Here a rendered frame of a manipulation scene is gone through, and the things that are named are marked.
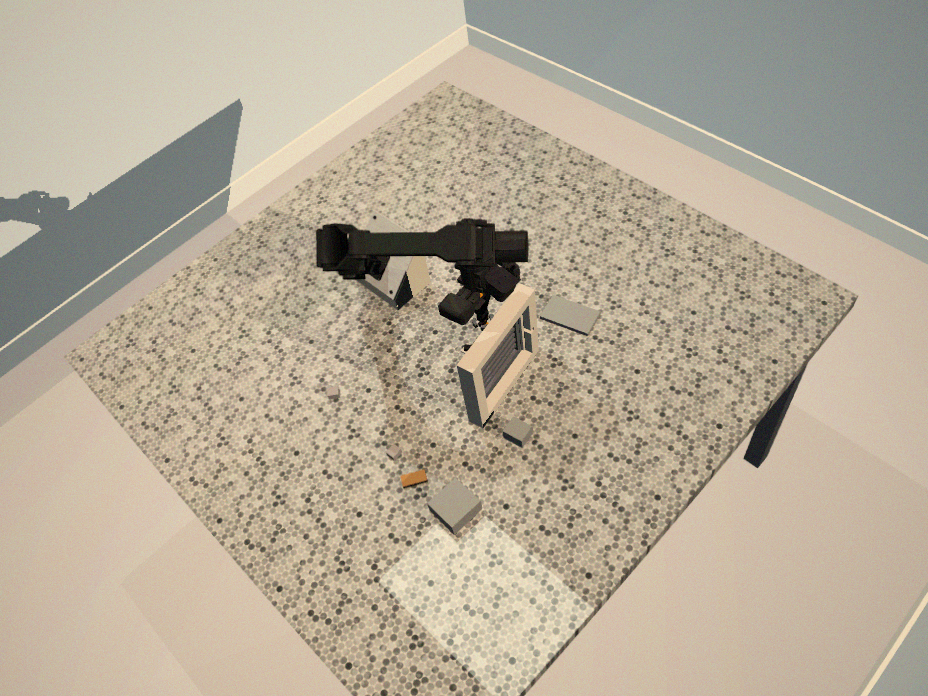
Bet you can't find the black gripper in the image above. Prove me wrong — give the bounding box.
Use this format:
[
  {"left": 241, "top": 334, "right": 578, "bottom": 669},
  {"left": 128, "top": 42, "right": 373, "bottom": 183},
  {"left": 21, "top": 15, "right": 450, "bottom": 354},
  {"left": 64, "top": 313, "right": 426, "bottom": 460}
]
[{"left": 438, "top": 263, "right": 491, "bottom": 325}]

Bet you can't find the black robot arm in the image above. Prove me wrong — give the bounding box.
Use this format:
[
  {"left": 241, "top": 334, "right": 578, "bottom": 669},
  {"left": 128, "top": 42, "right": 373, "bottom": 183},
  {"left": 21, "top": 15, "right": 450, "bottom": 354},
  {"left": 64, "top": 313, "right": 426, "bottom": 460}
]
[{"left": 316, "top": 218, "right": 529, "bottom": 302}]

